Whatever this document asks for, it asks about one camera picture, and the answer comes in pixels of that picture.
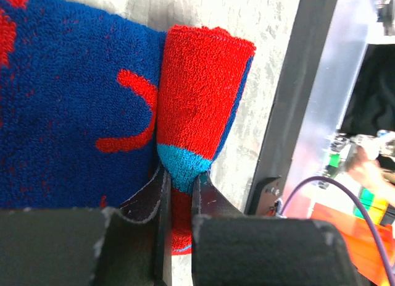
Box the aluminium rail frame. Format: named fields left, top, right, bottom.
left=282, top=0, right=374, bottom=200

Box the red and blue towel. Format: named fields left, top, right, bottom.
left=1, top=0, right=256, bottom=255

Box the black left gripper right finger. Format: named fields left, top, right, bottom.
left=191, top=173, right=363, bottom=285

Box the black base beam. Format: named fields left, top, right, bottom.
left=244, top=0, right=337, bottom=215

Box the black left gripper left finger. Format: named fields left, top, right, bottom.
left=1, top=167, right=172, bottom=285

